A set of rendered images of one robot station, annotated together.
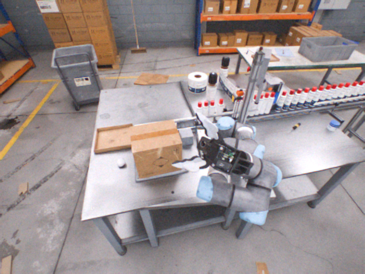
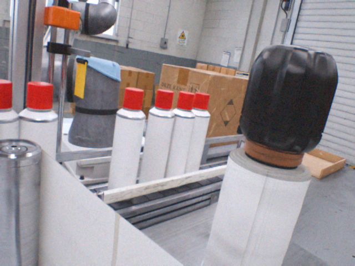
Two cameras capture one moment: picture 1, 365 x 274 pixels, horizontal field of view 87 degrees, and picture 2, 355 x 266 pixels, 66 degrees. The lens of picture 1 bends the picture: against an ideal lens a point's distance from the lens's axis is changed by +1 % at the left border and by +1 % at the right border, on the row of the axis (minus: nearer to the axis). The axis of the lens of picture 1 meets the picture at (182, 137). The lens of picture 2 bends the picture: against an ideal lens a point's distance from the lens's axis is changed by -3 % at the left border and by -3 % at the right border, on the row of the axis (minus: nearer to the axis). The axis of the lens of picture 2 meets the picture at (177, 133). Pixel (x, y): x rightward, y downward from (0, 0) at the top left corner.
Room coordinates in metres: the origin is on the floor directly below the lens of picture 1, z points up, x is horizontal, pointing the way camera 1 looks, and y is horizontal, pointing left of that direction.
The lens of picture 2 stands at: (1.79, -0.51, 1.15)
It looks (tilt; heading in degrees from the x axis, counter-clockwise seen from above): 15 degrees down; 147
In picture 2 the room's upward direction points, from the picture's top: 10 degrees clockwise
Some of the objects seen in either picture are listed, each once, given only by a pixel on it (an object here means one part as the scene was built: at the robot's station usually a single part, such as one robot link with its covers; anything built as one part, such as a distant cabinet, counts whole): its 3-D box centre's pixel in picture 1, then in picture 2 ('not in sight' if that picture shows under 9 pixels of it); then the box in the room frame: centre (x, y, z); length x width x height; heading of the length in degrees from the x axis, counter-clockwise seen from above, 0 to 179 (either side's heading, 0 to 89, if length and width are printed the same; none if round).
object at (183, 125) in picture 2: (205, 111); (178, 139); (1.31, -0.19, 0.98); 0.05 x 0.05 x 0.20
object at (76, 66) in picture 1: (81, 74); not in sight; (3.03, 1.69, 0.48); 0.89 x 0.63 x 0.96; 24
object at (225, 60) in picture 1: (224, 70); not in sight; (1.98, -0.45, 1.04); 0.09 x 0.09 x 0.29
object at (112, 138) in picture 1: (114, 137); (303, 156); (1.14, 0.56, 0.85); 0.30 x 0.26 x 0.04; 103
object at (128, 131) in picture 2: (219, 110); (127, 144); (1.34, -0.32, 0.98); 0.05 x 0.05 x 0.20
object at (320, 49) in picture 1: (325, 48); not in sight; (2.98, -2.14, 0.91); 0.60 x 0.40 x 0.22; 98
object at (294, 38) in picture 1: (304, 42); not in sight; (5.09, -3.06, 0.32); 1.20 x 0.83 x 0.64; 4
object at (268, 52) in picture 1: (259, 66); not in sight; (1.30, -0.54, 1.38); 0.17 x 0.10 x 0.19; 158
